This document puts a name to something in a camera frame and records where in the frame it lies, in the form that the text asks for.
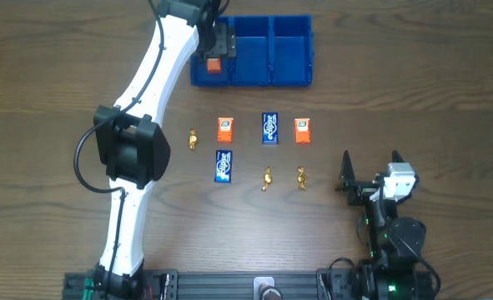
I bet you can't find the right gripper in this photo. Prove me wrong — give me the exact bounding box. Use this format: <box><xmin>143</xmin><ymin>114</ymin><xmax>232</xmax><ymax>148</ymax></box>
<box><xmin>335</xmin><ymin>149</ymin><xmax>406</xmax><ymax>207</ymax></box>

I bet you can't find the orange candy box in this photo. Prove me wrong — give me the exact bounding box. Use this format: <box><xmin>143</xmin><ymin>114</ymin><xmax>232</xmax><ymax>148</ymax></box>
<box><xmin>206</xmin><ymin>57</ymin><xmax>224</xmax><ymax>74</ymax></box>
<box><xmin>217</xmin><ymin>117</ymin><xmax>234</xmax><ymax>143</ymax></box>
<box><xmin>294</xmin><ymin>117</ymin><xmax>312</xmax><ymax>145</ymax></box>

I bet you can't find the blue candy pack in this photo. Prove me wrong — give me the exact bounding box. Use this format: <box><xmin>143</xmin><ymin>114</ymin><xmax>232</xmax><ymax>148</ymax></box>
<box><xmin>214</xmin><ymin>149</ymin><xmax>234</xmax><ymax>184</ymax></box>
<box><xmin>261</xmin><ymin>112</ymin><xmax>279</xmax><ymax>146</ymax></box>

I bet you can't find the gold wrapped candy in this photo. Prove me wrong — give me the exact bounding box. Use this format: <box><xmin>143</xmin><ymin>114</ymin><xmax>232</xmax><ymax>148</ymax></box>
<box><xmin>187</xmin><ymin>127</ymin><xmax>200</xmax><ymax>152</ymax></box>
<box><xmin>296</xmin><ymin>166</ymin><xmax>309</xmax><ymax>192</ymax></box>
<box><xmin>260</xmin><ymin>167</ymin><xmax>274</xmax><ymax>193</ymax></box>

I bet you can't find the blue tray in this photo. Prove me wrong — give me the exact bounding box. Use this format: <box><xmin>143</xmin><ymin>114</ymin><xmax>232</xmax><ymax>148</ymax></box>
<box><xmin>189</xmin><ymin>14</ymin><xmax>314</xmax><ymax>88</ymax></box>

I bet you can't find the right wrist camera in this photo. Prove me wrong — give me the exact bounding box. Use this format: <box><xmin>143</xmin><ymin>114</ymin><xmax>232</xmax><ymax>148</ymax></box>
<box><xmin>379</xmin><ymin>162</ymin><xmax>420</xmax><ymax>203</ymax></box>

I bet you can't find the black cable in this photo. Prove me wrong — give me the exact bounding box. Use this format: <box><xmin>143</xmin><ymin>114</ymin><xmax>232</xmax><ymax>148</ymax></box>
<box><xmin>390</xmin><ymin>224</ymin><xmax>442</xmax><ymax>298</ymax></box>
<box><xmin>73</xmin><ymin>0</ymin><xmax>167</xmax><ymax>195</ymax></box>

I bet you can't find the mounting rail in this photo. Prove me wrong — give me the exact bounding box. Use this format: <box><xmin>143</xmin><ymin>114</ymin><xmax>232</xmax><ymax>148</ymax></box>
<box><xmin>62</xmin><ymin>268</ymin><xmax>435</xmax><ymax>300</ymax></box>

